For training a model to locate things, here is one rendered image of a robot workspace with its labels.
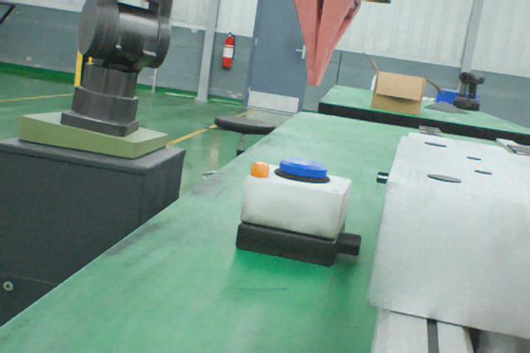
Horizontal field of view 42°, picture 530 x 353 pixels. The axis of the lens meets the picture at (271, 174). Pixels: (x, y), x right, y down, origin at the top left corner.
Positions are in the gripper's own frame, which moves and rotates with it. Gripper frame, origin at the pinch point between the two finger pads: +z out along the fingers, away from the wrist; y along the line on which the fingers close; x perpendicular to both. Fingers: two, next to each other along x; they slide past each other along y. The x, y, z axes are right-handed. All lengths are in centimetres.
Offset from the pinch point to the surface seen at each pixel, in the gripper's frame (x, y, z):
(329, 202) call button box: -3.6, 3.2, 9.4
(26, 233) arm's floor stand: 22, -37, 26
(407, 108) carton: 234, 0, 12
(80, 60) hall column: 569, -325, 31
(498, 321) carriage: -35.4, 12.5, 5.6
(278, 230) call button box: -3.5, -0.4, 12.4
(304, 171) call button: -1.7, 0.6, 7.6
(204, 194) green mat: 13.6, -12.1, 14.4
